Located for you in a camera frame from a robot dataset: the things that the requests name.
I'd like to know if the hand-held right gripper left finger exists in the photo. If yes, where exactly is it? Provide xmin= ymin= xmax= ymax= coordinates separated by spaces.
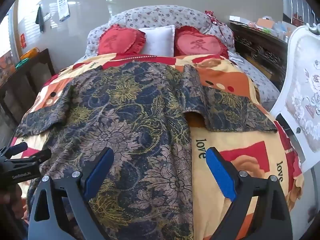
xmin=28 ymin=147 xmax=115 ymax=240

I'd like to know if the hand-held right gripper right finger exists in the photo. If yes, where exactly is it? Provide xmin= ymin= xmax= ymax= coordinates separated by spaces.
xmin=205 ymin=147 xmax=293 ymax=240

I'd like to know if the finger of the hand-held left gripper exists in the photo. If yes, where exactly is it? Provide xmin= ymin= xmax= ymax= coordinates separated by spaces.
xmin=0 ymin=142 xmax=28 ymax=157
xmin=4 ymin=148 xmax=52 ymax=167

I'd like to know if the dark floral patterned shirt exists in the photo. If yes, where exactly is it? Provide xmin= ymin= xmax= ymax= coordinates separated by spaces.
xmin=15 ymin=61 xmax=278 ymax=240

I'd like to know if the orange red printed quilt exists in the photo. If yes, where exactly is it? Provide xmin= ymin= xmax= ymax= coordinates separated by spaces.
xmin=10 ymin=52 xmax=305 ymax=240

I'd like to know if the dark plain wooden cabinet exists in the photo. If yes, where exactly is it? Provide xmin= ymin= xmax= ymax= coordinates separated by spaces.
xmin=0 ymin=49 xmax=55 ymax=140

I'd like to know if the green bundle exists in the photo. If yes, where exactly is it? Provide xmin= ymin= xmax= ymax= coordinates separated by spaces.
xmin=15 ymin=58 xmax=30 ymax=70

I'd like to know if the yellow box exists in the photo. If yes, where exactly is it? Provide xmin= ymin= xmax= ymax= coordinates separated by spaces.
xmin=20 ymin=47 xmax=40 ymax=60

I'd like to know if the window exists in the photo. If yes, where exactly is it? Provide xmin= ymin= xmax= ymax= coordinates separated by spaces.
xmin=0 ymin=15 xmax=13 ymax=58

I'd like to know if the white chair with lace cover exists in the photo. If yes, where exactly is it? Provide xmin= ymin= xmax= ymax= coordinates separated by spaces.
xmin=270 ymin=24 xmax=320 ymax=173

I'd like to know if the dark hanging cloth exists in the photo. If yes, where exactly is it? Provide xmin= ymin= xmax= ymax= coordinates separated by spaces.
xmin=35 ymin=5 xmax=45 ymax=33

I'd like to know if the dark carved wooden cabinet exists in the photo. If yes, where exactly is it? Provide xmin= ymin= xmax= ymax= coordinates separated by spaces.
xmin=229 ymin=21 xmax=290 ymax=85

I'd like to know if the red heart pillow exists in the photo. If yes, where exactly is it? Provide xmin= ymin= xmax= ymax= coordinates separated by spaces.
xmin=97 ymin=24 xmax=147 ymax=55
xmin=173 ymin=26 xmax=229 ymax=58

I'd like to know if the white pillow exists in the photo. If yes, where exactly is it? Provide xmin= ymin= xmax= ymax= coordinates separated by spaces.
xmin=137 ymin=25 xmax=176 ymax=57

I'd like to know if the clutter of boxes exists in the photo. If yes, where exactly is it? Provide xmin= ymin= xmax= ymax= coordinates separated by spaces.
xmin=229 ymin=15 xmax=292 ymax=40

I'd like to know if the metal stair railing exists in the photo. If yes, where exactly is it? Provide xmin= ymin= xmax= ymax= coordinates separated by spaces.
xmin=284 ymin=0 xmax=320 ymax=28

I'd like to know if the white wall chart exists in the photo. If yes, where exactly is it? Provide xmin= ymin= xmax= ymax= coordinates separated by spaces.
xmin=56 ymin=0 xmax=70 ymax=22

